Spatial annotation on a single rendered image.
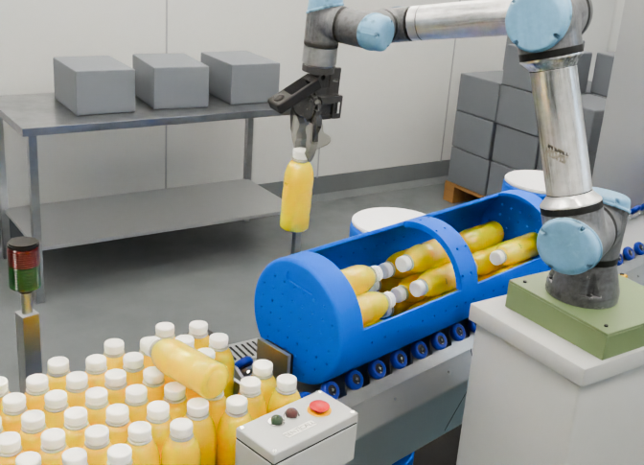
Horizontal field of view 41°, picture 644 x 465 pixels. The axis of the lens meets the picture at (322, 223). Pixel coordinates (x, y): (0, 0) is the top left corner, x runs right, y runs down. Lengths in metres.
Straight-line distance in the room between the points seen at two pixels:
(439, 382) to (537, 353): 0.42
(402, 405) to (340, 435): 0.53
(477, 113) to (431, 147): 0.78
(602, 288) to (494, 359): 0.28
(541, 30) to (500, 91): 4.24
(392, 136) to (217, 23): 1.69
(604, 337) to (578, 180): 0.31
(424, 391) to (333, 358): 0.37
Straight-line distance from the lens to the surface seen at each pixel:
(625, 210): 1.80
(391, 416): 2.04
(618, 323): 1.80
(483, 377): 1.95
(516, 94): 5.73
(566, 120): 1.63
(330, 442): 1.54
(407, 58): 6.31
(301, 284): 1.83
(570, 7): 1.61
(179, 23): 5.32
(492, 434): 1.98
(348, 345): 1.80
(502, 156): 5.85
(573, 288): 1.82
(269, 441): 1.47
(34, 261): 1.84
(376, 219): 2.68
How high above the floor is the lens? 1.94
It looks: 20 degrees down
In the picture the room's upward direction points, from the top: 4 degrees clockwise
